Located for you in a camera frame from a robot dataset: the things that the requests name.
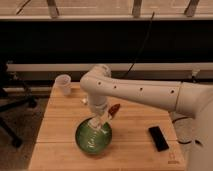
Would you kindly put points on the clear plastic cup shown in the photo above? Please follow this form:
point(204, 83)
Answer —
point(63, 83)

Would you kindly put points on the wooden table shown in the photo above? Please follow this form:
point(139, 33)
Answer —
point(132, 147)

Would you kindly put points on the green ceramic bowl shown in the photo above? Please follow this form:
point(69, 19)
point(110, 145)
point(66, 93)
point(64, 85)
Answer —
point(91, 141)

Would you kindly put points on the black phone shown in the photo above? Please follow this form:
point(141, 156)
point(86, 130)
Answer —
point(158, 138)

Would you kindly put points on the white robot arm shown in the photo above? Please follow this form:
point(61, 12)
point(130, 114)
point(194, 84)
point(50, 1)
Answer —
point(190, 99)

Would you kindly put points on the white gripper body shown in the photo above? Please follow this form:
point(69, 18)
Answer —
point(100, 114)

